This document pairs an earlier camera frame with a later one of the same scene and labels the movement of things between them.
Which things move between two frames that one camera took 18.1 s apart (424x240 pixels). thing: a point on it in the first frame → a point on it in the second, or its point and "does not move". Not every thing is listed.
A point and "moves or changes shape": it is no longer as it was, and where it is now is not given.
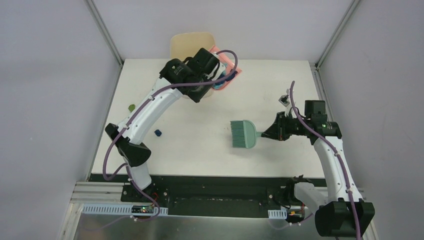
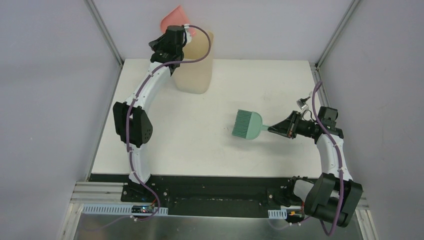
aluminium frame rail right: x=319 y=62 does not move
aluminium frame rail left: x=94 y=11 does not move
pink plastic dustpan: x=218 y=86 → x=175 y=17
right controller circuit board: x=295 y=215 does not move
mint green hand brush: x=244 y=134 moves or changes shape
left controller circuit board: x=140 y=209 does not move
